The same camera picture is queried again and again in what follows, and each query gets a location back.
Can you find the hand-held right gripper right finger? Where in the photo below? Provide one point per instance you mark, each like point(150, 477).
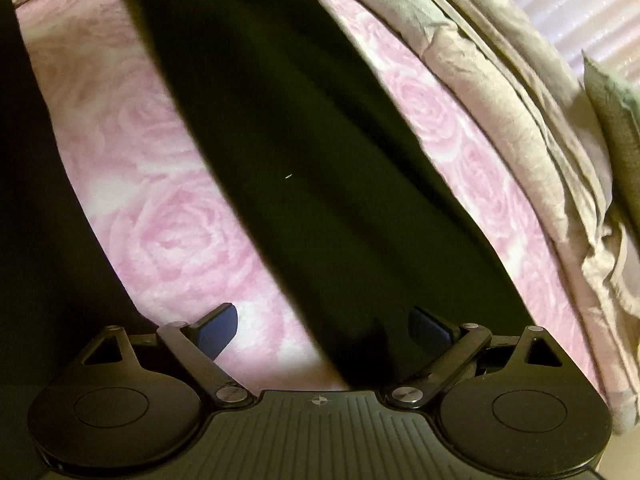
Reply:
point(426, 331)

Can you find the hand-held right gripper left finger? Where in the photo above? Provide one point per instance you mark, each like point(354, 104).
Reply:
point(220, 331)

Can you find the black garment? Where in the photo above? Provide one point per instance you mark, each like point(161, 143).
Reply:
point(280, 135)

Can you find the pink floral blanket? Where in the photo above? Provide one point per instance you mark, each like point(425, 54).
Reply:
point(150, 185)

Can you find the beige quilt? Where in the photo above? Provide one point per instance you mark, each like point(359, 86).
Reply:
point(500, 110)

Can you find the grey-green pillow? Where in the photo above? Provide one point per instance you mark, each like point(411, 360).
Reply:
point(617, 105)

